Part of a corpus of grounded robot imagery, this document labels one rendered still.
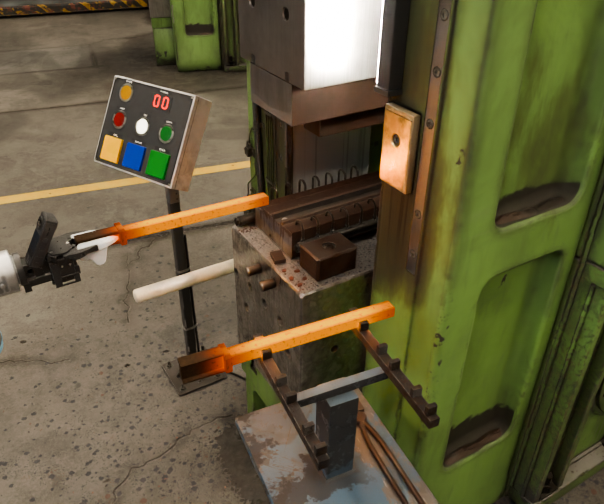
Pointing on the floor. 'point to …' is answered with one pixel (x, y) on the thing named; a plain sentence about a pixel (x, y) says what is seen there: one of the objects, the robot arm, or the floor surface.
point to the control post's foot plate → (190, 382)
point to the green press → (197, 34)
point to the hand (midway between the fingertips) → (110, 234)
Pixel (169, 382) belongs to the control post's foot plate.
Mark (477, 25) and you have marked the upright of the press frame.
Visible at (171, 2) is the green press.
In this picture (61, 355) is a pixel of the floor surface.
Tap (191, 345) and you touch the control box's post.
